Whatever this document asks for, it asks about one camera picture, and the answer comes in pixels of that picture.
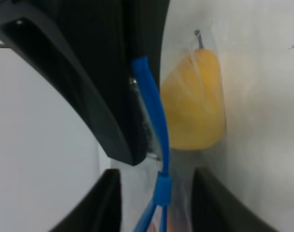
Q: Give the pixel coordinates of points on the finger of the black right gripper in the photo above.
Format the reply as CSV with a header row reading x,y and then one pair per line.
x,y
129,149
137,36

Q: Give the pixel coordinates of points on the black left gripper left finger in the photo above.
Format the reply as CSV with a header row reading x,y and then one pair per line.
x,y
100,210

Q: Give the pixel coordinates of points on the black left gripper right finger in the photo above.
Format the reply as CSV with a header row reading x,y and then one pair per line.
x,y
215,209

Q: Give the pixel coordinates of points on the clear zip bag blue zipper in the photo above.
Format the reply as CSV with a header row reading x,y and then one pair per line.
x,y
138,183

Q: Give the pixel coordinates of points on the yellow pear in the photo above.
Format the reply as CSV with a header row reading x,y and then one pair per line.
x,y
192,99

